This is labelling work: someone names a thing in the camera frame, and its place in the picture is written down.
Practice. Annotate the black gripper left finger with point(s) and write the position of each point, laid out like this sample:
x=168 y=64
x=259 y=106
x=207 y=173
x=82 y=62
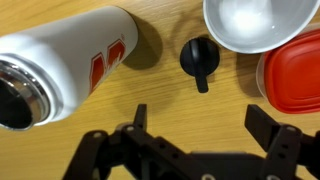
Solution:
x=143 y=156

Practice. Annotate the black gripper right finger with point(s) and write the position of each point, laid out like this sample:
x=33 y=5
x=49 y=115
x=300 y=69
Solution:
x=286 y=146

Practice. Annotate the white flask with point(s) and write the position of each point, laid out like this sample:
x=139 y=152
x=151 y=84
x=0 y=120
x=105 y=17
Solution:
x=48 y=71

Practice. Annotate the black flask lid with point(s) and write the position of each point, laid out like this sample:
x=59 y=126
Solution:
x=199 y=58

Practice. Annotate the red lid plastic container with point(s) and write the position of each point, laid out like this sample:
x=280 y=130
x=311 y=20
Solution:
x=289 y=76

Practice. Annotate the white mug with pattern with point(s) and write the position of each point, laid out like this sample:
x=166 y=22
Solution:
x=256 y=26

